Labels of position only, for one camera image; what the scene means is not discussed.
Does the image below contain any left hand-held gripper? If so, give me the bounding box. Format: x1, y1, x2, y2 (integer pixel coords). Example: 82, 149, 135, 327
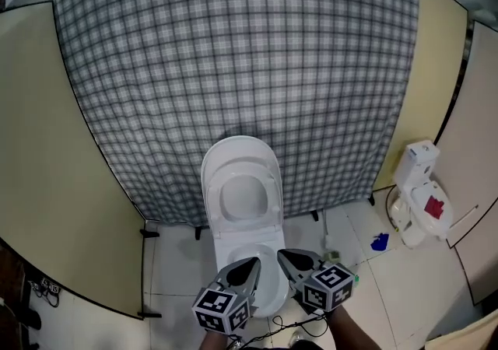
191, 257, 263, 334

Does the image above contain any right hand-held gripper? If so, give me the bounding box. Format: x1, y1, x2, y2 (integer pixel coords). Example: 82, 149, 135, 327
276, 248, 356, 315

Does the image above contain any large white toilet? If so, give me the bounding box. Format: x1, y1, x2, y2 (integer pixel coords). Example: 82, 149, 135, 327
200, 135, 291, 318

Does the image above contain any person's left forearm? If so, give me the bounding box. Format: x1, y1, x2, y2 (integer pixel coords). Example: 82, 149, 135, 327
202, 329, 234, 350

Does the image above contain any person's right forearm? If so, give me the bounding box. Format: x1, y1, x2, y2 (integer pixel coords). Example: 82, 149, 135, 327
324, 303, 361, 350

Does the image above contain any white toilet brush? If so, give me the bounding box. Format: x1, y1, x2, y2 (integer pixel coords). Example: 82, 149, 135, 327
321, 210, 334, 252

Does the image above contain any small white toilet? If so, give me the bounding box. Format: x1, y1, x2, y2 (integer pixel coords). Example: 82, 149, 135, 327
387, 139, 455, 250

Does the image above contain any red cloth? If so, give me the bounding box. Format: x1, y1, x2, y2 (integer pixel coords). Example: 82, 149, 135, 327
423, 195, 447, 220

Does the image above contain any thin white stick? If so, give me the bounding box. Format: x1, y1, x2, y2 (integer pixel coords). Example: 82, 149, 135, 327
449, 204, 479, 231

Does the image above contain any cream fabric cushion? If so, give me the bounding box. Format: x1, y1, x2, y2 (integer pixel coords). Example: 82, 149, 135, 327
426, 307, 498, 350

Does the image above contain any grey plaid curtain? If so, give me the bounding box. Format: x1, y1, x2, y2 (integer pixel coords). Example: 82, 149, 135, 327
54, 0, 421, 227

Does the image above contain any beige partition panel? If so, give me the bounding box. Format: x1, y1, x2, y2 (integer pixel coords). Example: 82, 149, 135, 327
0, 1, 147, 320

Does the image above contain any yellow partition panel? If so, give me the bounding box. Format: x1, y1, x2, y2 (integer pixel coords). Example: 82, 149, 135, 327
372, 0, 470, 192

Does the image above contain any thin black cable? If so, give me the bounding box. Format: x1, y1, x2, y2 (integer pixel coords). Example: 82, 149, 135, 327
229, 315, 331, 349

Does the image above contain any dark flexible hose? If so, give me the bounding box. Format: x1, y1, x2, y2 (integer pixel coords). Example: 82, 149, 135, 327
384, 184, 402, 233

